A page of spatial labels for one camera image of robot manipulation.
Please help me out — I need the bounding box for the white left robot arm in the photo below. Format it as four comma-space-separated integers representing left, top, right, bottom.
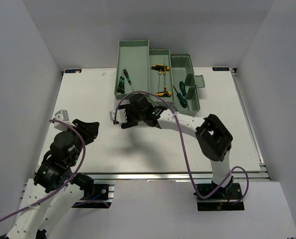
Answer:
1, 110, 99, 239

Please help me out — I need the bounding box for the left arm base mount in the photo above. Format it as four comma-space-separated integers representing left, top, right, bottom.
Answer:
70, 173, 115, 209

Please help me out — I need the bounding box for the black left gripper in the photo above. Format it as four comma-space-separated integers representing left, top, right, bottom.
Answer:
64, 118, 100, 166

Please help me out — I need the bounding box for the green plastic toolbox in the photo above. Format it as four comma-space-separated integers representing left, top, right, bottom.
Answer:
114, 40, 205, 116

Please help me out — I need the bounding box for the small green black precision screwdriver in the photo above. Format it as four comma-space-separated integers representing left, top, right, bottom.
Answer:
116, 76, 125, 94

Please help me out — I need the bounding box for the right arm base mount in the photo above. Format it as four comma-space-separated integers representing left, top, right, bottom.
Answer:
194, 183, 245, 212

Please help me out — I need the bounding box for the yellow black T-handle hex key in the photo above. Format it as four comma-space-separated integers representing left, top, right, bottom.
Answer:
156, 71, 172, 98

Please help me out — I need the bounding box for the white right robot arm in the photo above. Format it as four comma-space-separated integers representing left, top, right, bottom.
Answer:
110, 91, 233, 200

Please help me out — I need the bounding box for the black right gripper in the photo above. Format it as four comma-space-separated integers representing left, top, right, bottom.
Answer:
118, 104, 145, 129

